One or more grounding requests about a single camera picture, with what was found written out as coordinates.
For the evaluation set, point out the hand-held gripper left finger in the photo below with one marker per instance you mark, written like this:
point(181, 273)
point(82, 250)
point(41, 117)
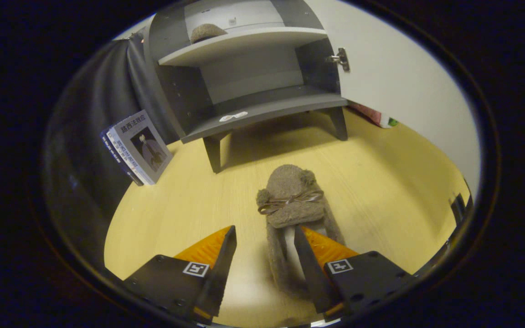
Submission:
point(221, 278)

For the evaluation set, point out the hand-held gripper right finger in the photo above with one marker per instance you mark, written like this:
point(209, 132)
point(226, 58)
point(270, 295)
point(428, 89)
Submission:
point(312, 273)

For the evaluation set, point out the brown fuzzy shoe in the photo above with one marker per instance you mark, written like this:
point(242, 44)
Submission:
point(208, 33)
point(290, 187)

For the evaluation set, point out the grey shoe cabinet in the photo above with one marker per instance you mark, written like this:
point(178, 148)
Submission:
point(244, 73)

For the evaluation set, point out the white book with portrait cover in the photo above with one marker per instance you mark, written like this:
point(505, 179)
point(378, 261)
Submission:
point(146, 146)

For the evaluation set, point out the watermelon slice toy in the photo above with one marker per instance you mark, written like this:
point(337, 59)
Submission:
point(383, 120)

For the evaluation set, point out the black backdrop cloth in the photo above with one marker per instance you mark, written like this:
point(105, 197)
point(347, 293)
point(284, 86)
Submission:
point(84, 136)

